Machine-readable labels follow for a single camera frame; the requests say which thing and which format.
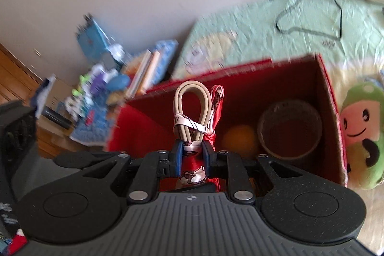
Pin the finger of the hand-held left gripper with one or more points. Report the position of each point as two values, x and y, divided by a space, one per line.
72 159

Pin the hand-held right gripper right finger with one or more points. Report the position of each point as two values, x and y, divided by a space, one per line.
206 158

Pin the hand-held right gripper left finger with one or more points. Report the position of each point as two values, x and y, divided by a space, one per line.
179 160

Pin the orange gourd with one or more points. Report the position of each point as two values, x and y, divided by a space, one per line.
240 139

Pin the red cardboard box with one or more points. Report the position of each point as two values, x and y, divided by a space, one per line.
144 118

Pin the printed packing tape roll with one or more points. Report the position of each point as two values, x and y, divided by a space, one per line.
285 107

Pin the green toy figure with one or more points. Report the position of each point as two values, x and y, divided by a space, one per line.
78 88

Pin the blue oval case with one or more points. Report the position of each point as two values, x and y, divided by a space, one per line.
120 82

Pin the dark printed cloth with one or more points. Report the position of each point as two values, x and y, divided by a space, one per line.
9 232

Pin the white cover book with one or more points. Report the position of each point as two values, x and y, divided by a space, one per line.
152 70

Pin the orange cover book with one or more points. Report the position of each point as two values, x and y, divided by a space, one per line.
138 73

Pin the blue bag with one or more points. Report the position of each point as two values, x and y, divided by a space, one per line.
91 40

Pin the green plush toy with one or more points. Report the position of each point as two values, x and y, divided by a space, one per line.
360 124

